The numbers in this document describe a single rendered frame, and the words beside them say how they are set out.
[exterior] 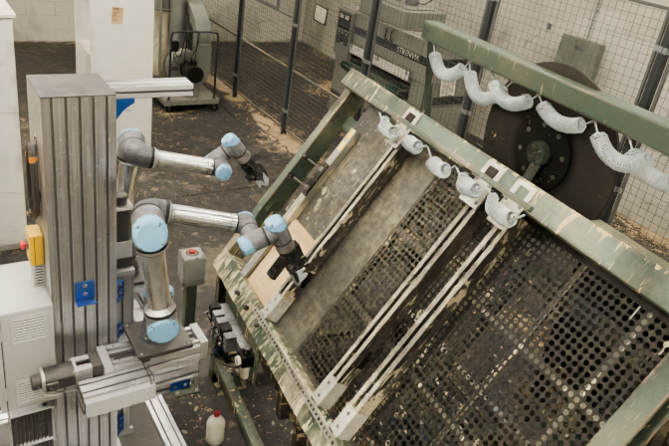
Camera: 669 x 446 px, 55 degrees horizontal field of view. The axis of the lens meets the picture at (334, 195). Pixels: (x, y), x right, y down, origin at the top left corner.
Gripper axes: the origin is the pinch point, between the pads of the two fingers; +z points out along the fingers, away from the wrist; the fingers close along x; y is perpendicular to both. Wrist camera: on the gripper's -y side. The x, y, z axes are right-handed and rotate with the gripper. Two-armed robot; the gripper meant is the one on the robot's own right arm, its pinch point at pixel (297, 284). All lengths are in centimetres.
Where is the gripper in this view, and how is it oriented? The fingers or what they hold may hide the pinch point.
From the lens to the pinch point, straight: 266.7
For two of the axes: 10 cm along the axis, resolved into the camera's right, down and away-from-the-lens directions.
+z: 2.6, 7.3, 6.3
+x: -5.3, -4.4, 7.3
